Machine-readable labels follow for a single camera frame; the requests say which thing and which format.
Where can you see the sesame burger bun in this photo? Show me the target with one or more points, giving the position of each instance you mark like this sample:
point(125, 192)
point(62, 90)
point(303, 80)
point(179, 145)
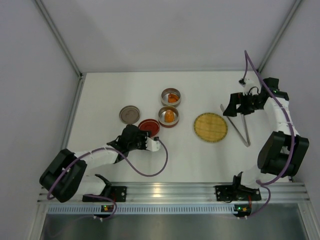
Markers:
point(169, 116)

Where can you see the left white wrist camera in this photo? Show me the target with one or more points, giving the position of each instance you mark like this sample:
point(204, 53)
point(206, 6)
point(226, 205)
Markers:
point(153, 144)

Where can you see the taupe round lid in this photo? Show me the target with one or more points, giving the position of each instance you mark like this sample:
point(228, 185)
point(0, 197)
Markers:
point(129, 114)

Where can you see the steel bowl taupe base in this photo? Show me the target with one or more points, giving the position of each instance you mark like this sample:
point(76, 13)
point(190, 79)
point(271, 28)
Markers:
point(164, 96)

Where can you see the round bamboo tray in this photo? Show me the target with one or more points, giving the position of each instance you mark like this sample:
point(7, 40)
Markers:
point(210, 127)

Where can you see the slotted cable duct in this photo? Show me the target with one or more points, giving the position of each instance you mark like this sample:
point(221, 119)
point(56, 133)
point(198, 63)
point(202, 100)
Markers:
point(147, 209)

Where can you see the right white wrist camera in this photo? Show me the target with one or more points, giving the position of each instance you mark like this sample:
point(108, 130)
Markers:
point(247, 84)

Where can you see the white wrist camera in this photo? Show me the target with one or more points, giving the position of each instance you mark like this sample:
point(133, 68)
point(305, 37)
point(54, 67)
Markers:
point(153, 144)
point(247, 84)

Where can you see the aluminium frame post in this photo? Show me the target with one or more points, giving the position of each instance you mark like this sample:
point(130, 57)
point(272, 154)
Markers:
point(57, 36)
point(281, 30)

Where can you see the left aluminium frame post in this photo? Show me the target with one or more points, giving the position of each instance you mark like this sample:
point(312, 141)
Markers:
point(57, 36)

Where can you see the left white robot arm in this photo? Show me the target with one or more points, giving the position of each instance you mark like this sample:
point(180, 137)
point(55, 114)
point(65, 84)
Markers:
point(70, 173)

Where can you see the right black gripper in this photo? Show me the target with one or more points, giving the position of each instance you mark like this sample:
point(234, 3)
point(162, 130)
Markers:
point(240, 105)

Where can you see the steel bowl red base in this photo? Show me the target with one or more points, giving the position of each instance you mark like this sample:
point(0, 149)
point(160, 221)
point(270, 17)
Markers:
point(161, 113)

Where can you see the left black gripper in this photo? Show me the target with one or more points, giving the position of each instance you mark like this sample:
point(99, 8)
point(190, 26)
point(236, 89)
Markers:
point(139, 138)

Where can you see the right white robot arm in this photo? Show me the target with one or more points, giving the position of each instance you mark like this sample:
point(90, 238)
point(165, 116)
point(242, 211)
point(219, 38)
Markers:
point(284, 150)

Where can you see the right aluminium frame post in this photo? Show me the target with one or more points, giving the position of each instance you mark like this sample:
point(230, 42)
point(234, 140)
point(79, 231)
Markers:
point(281, 30)

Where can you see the red round lid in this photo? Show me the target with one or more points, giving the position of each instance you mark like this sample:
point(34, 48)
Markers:
point(150, 125)

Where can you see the orange fried chicken piece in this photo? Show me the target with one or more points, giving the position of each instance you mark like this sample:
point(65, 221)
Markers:
point(172, 98)

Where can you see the aluminium mounting rail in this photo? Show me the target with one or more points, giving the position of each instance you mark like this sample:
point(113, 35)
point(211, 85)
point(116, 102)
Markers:
point(202, 193)

